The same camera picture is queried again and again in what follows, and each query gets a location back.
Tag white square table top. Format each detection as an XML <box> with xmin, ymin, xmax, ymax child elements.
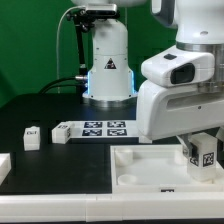
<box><xmin>110</xmin><ymin>145</ymin><xmax>224</xmax><ymax>193</ymax></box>

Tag white front fence wall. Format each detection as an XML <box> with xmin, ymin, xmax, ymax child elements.
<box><xmin>0</xmin><ymin>192</ymin><xmax>224</xmax><ymax>223</ymax></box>

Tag white left fence wall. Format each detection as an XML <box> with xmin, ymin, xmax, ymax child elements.
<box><xmin>0</xmin><ymin>153</ymin><xmax>11</xmax><ymax>185</ymax></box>

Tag grey cable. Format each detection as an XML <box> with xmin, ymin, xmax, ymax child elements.
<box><xmin>55</xmin><ymin>5</ymin><xmax>84</xmax><ymax>94</ymax></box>

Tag black camera stand pole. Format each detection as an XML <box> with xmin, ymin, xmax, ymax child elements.
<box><xmin>76</xmin><ymin>24</ymin><xmax>87</xmax><ymax>81</ymax></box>

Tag black camera on stand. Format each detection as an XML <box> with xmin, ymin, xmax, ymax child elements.
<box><xmin>66</xmin><ymin>3</ymin><xmax>120</xmax><ymax>24</ymax></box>

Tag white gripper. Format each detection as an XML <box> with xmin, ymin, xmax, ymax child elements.
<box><xmin>136</xmin><ymin>49</ymin><xmax>224</xmax><ymax>158</ymax></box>

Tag white fence wall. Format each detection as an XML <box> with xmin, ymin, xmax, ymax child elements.
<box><xmin>0</xmin><ymin>153</ymin><xmax>11</xmax><ymax>185</ymax></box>
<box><xmin>0</xmin><ymin>192</ymin><xmax>224</xmax><ymax>223</ymax></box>

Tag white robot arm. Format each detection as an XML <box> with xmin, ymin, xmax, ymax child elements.
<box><xmin>136</xmin><ymin>0</ymin><xmax>224</xmax><ymax>148</ymax></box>

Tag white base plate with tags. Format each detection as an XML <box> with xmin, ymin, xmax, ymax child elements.
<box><xmin>71</xmin><ymin>120</ymin><xmax>138</xmax><ymax>138</ymax></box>

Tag black cables at base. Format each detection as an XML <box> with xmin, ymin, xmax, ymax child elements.
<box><xmin>38</xmin><ymin>75</ymin><xmax>88</xmax><ymax>95</ymax></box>

